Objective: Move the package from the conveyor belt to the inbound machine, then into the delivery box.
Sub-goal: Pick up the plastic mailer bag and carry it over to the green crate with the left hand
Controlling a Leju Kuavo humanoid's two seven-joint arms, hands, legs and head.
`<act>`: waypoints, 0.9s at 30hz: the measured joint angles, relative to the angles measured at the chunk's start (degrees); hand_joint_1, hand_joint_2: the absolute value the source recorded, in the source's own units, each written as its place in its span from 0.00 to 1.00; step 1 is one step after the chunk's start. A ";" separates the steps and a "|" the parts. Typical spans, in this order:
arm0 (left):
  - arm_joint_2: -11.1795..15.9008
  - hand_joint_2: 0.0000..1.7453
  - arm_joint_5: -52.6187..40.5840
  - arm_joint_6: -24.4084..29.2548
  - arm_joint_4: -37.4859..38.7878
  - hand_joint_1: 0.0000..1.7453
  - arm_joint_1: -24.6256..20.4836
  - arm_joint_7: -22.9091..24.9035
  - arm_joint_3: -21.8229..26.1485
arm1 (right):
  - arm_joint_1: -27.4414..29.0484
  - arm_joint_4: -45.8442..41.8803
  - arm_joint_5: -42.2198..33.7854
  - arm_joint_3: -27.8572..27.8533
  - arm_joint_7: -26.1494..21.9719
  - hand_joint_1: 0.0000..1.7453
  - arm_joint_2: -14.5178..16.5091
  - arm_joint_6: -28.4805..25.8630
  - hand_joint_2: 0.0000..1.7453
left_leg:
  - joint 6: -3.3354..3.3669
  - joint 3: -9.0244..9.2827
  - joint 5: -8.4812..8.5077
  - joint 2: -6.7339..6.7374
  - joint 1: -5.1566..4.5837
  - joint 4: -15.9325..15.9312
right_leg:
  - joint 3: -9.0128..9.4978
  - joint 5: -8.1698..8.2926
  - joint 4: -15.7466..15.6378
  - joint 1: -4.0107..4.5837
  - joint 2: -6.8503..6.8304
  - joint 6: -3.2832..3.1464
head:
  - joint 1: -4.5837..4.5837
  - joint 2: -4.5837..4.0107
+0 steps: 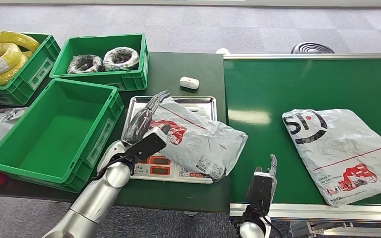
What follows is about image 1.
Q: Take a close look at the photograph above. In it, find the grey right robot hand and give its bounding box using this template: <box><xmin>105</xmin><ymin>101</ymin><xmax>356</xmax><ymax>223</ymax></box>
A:
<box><xmin>254</xmin><ymin>154</ymin><xmax>278</xmax><ymax>180</ymax></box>

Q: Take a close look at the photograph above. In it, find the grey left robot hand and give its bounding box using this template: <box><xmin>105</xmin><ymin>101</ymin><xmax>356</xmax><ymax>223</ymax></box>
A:
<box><xmin>97</xmin><ymin>90</ymin><xmax>172</xmax><ymax>172</ymax></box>

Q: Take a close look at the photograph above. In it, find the grey courier bag red print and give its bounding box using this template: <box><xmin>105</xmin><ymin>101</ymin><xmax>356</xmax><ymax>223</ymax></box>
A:
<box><xmin>149</xmin><ymin>97</ymin><xmax>249</xmax><ymax>182</ymax></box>

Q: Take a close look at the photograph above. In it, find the green conveyor belt machine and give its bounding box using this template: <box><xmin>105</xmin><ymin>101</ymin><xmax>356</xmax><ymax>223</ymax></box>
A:
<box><xmin>223</xmin><ymin>53</ymin><xmax>381</xmax><ymax>238</ymax></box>

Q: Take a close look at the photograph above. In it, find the steel scale tray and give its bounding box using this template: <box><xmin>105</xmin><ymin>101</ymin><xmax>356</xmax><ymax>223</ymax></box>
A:
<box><xmin>121</xmin><ymin>96</ymin><xmax>218</xmax><ymax>155</ymax></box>

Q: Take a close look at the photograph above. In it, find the white electronic scale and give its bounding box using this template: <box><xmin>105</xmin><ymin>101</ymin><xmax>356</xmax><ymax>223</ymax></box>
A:
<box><xmin>129</xmin><ymin>152</ymin><xmax>215</xmax><ymax>184</ymax></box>

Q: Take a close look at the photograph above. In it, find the small white rounded device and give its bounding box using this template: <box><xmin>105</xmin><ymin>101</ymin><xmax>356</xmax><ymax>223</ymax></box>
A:
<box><xmin>179</xmin><ymin>76</ymin><xmax>200</xmax><ymax>90</ymax></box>

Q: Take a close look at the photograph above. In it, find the grey courier bag black logo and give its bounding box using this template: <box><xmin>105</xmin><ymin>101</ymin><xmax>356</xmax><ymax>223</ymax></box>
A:
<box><xmin>282</xmin><ymin>109</ymin><xmax>381</xmax><ymax>208</ymax></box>

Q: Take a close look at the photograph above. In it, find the large green plastic crate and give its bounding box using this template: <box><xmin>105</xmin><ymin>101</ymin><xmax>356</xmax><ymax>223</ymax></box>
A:
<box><xmin>0</xmin><ymin>78</ymin><xmax>125</xmax><ymax>193</ymax></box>

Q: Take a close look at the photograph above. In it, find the black round ribbed base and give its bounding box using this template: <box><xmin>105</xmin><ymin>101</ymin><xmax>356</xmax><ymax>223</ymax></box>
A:
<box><xmin>290</xmin><ymin>42</ymin><xmax>336</xmax><ymax>54</ymax></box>

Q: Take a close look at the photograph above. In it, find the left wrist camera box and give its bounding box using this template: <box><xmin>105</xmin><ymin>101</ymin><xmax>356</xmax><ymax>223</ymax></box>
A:
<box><xmin>125</xmin><ymin>126</ymin><xmax>169</xmax><ymax>162</ymax></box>

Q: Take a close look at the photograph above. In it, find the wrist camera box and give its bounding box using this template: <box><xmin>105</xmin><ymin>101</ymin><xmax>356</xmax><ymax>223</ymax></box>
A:
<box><xmin>246</xmin><ymin>171</ymin><xmax>277</xmax><ymax>215</ymax></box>
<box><xmin>125</xmin><ymin>126</ymin><xmax>169</xmax><ymax>162</ymax></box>

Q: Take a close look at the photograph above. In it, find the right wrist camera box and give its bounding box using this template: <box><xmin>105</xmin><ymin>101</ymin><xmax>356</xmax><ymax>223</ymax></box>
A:
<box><xmin>246</xmin><ymin>171</ymin><xmax>277</xmax><ymax>215</ymax></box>

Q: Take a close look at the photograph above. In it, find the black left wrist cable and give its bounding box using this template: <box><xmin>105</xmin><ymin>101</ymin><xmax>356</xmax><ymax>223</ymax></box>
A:
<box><xmin>93</xmin><ymin>153</ymin><xmax>136</xmax><ymax>182</ymax></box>

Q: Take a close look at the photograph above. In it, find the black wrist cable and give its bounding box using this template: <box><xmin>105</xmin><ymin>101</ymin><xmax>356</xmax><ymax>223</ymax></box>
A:
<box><xmin>232</xmin><ymin>210</ymin><xmax>284</xmax><ymax>238</ymax></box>
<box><xmin>93</xmin><ymin>153</ymin><xmax>136</xmax><ymax>182</ymax></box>

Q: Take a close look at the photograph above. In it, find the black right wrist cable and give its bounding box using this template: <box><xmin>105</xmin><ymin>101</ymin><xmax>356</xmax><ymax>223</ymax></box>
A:
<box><xmin>232</xmin><ymin>210</ymin><xmax>284</xmax><ymax>238</ymax></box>

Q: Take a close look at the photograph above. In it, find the black wrapped wire coil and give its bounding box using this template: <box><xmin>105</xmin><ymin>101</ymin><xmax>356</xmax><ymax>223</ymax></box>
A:
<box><xmin>66</xmin><ymin>54</ymin><xmax>105</xmax><ymax>74</ymax></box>
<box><xmin>102</xmin><ymin>47</ymin><xmax>140</xmax><ymax>72</ymax></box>

